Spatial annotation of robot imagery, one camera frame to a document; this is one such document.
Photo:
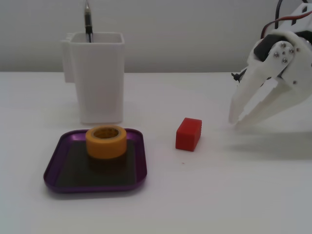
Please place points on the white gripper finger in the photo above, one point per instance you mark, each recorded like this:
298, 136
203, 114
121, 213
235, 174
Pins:
256, 80
270, 102

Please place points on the red cube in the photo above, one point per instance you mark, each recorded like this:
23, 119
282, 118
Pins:
187, 136

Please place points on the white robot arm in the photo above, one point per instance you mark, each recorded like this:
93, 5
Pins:
301, 11

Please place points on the white plastic container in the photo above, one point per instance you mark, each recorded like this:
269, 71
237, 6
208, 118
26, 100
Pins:
97, 80

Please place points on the orange tape roll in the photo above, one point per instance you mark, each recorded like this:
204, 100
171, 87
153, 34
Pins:
104, 147

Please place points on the black pen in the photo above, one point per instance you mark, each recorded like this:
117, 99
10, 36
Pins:
88, 23

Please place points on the purple metal tray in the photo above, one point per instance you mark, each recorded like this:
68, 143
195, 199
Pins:
73, 168

